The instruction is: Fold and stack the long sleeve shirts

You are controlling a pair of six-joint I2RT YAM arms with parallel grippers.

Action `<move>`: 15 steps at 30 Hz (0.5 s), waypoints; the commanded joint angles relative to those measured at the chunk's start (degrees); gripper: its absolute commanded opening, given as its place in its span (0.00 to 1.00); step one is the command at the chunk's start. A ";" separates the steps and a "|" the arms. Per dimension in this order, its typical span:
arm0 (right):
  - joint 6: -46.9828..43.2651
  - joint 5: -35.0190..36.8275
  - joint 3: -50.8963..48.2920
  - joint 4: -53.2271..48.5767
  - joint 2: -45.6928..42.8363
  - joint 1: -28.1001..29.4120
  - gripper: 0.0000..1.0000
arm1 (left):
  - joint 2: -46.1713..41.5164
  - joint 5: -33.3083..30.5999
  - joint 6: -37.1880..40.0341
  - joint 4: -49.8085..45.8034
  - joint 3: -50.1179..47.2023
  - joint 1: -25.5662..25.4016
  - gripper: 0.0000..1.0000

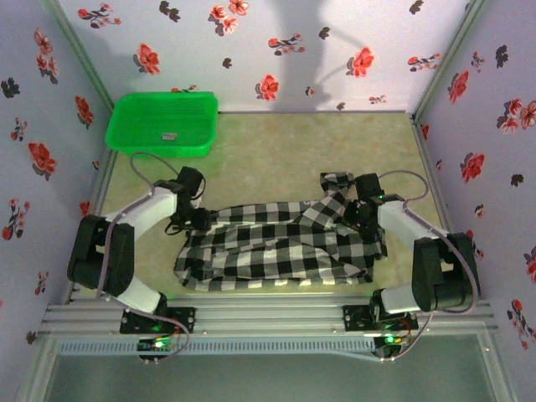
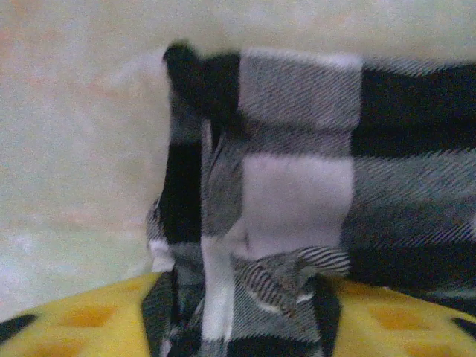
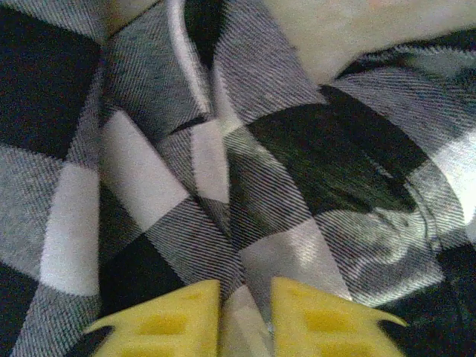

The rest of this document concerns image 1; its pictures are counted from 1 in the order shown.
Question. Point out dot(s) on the small label sticker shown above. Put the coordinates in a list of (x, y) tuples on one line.
[(168, 136)]

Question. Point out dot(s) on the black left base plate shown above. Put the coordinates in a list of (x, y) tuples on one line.
[(184, 320)]

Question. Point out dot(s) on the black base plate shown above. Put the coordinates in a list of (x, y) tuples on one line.
[(184, 320), (356, 318)]

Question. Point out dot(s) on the green plastic basket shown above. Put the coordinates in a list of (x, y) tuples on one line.
[(161, 121)]

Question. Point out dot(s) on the aluminium mounting rail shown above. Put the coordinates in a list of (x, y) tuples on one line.
[(268, 312)]

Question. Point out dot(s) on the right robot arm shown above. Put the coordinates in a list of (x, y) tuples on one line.
[(402, 222)]

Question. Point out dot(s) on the controller circuit board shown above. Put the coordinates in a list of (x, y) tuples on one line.
[(157, 344), (391, 340)]

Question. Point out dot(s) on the black white checkered shirt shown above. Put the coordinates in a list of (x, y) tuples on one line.
[(272, 251)]

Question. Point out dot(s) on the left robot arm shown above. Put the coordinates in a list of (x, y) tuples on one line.
[(155, 209)]

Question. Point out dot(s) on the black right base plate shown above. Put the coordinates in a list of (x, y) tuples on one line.
[(356, 318)]

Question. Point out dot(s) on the left controller circuit board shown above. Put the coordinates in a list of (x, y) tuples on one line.
[(157, 344)]

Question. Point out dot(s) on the right controller circuit board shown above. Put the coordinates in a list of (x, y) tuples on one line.
[(391, 340)]

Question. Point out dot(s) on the aluminium frame post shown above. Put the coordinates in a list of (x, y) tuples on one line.
[(77, 50), (452, 54)]

